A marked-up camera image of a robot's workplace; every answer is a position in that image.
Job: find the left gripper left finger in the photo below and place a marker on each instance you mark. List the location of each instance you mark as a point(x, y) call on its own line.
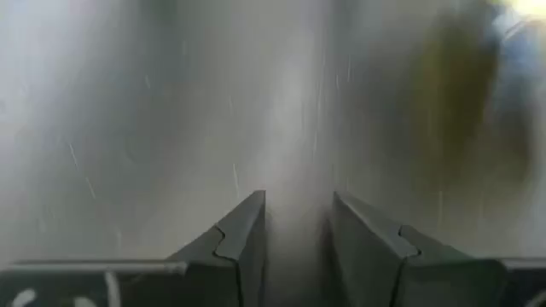
point(205, 277)

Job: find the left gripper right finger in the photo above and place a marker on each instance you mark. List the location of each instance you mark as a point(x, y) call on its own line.
point(384, 273)

